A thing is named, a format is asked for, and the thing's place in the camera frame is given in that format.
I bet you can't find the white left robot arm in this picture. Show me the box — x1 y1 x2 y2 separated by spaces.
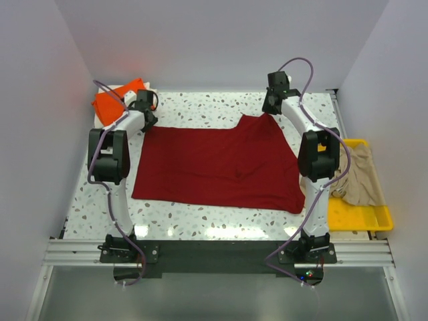
87 90 159 262

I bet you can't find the yellow plastic bin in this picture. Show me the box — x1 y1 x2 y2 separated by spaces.
328 138 393 231

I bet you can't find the dark red t-shirt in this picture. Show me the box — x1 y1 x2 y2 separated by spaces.
132 114 305 214

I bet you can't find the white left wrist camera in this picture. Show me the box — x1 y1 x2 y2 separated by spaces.
123 90 137 107

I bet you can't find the folded orange t-shirt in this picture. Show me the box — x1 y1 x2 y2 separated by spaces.
92 78 151 127

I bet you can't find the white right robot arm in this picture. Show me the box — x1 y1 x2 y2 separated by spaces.
262 71 340 263

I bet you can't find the folded white t-shirt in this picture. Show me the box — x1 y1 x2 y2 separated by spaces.
93 82 158 130

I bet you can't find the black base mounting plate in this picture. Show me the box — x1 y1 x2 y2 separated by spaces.
98 236 337 281

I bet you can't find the beige t-shirt in bin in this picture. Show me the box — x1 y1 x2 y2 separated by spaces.
329 144 387 206

